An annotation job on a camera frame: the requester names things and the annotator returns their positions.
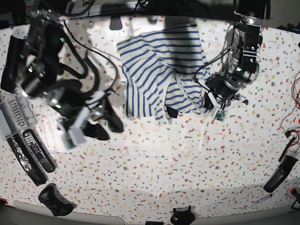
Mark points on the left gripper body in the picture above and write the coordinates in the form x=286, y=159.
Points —
x=223, y=98

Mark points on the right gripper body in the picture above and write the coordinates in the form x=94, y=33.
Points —
x=72, y=128

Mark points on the blue white striped t-shirt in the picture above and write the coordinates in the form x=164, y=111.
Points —
x=161, y=69

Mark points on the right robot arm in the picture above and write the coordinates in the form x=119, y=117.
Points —
x=50, y=68

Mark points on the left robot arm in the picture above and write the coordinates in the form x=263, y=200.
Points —
x=242, y=68

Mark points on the black tv remote control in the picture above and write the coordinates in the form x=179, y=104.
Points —
x=38, y=150

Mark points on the black shiny foil pouch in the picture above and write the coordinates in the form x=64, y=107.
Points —
x=26, y=160

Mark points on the black game controller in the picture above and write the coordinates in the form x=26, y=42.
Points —
x=57, y=207

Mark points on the clear screwdriver bit case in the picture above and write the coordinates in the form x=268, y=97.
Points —
x=16, y=115

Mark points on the black handle grip right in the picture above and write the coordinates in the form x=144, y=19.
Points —
x=280, y=174

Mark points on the red handled screwdriver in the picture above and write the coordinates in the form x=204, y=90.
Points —
x=259, y=200

